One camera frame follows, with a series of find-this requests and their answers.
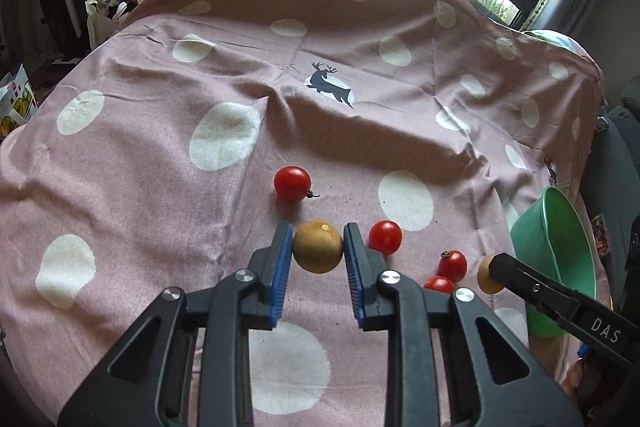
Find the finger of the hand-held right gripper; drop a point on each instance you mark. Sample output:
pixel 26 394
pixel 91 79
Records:
pixel 602 377
pixel 565 312

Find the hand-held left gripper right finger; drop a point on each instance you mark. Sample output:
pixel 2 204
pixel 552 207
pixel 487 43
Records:
pixel 354 282

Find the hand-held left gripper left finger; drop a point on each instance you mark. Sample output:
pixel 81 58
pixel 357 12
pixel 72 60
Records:
pixel 281 277

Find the brown longan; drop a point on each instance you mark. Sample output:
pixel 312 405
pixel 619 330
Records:
pixel 485 281
pixel 317 249

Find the green bowl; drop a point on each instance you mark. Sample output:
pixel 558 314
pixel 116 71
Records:
pixel 555 247

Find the person's right hand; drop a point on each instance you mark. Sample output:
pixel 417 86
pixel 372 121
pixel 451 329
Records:
pixel 575 379

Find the red cherry tomato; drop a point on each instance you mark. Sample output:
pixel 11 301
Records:
pixel 385 237
pixel 292 183
pixel 453 266
pixel 439 283

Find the dark grey sofa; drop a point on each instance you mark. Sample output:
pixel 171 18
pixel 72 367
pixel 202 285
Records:
pixel 620 157

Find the pink polka dot cloth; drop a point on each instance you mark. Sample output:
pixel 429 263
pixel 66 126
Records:
pixel 150 107

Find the patterned shopping bag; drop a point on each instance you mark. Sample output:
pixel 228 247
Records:
pixel 102 19

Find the fruit printed cardboard box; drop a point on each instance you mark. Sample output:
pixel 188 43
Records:
pixel 15 102

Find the black hanging bag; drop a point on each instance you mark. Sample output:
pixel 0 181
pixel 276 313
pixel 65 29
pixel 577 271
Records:
pixel 52 7

